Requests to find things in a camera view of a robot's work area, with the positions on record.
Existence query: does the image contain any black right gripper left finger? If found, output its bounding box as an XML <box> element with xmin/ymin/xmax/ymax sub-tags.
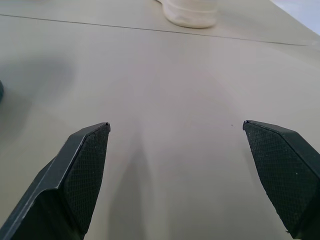
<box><xmin>0</xmin><ymin>121</ymin><xmax>112</xmax><ymax>240</ymax></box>

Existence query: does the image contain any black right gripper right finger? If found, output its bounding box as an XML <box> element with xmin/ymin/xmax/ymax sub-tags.
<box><xmin>242</xmin><ymin>119</ymin><xmax>320</xmax><ymax>240</ymax></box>

